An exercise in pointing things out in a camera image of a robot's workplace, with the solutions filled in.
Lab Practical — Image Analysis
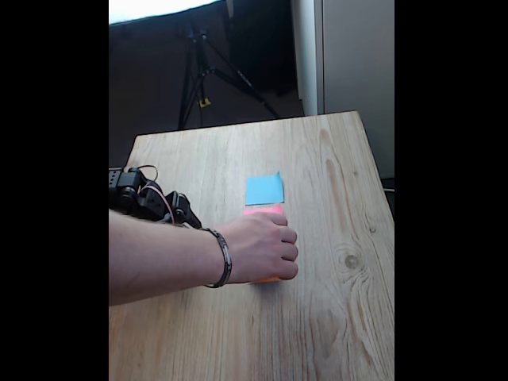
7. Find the blue paper sheet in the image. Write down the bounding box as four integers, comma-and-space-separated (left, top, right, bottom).
244, 171, 287, 206

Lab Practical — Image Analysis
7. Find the tall black tripod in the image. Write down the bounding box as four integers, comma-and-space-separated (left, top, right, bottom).
177, 23, 283, 130

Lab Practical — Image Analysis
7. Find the person's hand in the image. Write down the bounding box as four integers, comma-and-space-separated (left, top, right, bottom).
217, 213, 299, 285

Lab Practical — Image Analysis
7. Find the white cabinet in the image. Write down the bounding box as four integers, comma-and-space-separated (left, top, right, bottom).
291, 0, 395, 179

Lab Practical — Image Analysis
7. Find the dark metal bracelet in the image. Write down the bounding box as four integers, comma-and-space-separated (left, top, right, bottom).
202, 227, 233, 289

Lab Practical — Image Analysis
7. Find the pink paper sheet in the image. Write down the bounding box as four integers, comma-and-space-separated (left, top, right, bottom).
243, 204, 286, 217

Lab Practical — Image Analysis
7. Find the bright white light panel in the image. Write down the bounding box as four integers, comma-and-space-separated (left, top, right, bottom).
109, 0, 223, 25

